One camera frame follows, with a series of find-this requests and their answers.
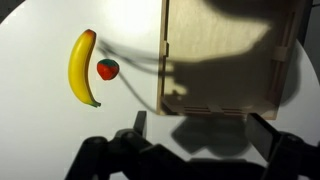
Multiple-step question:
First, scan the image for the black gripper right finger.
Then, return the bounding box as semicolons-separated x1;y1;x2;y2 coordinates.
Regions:
245;112;320;180

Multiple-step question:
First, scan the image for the red toy strawberry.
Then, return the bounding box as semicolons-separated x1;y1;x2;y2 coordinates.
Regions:
96;58;120;82

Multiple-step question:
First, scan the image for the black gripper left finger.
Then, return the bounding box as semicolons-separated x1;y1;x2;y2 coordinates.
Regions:
64;110;188;180

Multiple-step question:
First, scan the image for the yellow toy banana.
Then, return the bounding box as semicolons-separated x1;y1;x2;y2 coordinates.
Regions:
67;28;102;109

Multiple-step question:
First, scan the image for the shallow wooden box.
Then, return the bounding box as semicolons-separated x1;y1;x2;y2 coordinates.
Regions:
155;0;306;121

